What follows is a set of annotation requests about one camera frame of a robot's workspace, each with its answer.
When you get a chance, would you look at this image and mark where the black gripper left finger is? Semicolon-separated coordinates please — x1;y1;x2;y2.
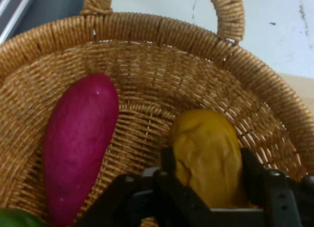
73;147;211;227

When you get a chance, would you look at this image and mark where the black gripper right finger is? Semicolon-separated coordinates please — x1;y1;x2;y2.
241;148;314;227

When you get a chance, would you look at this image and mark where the yellow-brown potato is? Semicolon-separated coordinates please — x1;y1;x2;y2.
171;109;248;209

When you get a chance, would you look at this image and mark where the purple toy sweet potato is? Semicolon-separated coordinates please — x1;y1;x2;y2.
43;73;120;227

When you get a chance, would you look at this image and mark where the wooden cutting board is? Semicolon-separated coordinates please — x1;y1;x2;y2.
279;74;314;109

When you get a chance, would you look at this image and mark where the green toy bell pepper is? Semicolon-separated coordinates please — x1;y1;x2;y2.
0;208;46;227

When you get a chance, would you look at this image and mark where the woven wicker basket with handles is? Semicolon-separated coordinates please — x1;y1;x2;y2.
0;0;310;227

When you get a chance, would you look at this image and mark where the aluminium frame rail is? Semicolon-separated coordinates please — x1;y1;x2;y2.
0;0;39;45

